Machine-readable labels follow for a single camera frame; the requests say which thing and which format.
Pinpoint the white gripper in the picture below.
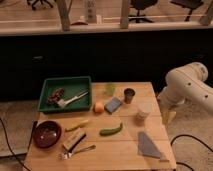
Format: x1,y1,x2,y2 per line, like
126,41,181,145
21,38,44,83
157,87,184,126

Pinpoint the green pepper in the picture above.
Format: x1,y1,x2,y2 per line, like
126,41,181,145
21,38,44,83
99,123,123,136

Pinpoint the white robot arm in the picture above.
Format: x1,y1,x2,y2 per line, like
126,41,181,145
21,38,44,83
157,62,213,126

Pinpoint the blue folded cloth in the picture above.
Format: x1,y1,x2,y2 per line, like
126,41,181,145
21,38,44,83
138,132,161,159

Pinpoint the blue sponge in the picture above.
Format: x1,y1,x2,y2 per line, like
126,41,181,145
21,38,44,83
104,97,122,114

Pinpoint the clear green glass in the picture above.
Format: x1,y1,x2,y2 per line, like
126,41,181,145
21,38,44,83
104,83,115,97

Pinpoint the orange fruit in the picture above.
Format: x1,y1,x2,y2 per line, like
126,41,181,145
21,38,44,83
93,102,104,113

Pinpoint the yellow banana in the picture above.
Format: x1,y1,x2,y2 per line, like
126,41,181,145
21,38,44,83
65,120,90,132

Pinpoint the wooden block brush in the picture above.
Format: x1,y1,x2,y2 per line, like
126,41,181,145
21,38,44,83
62,128,86,151

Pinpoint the green plastic tray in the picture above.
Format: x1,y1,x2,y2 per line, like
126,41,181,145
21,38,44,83
38,76,92,114

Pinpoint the black office chair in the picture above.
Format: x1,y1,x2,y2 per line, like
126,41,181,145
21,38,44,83
129,0,158,23

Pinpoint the brown grape bunch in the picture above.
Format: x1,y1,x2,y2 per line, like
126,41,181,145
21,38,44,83
46,88,64,105

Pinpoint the dark red bowl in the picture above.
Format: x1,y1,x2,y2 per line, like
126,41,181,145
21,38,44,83
33,121,62,149

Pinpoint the black cable right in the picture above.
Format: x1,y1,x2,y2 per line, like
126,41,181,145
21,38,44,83
170,133,213,171

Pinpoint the black cable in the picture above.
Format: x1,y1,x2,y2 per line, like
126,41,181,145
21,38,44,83
0,117,38,171
170,133,213,171

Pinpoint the black cable left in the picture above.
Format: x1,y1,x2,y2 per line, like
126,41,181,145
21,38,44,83
0,117,38,171

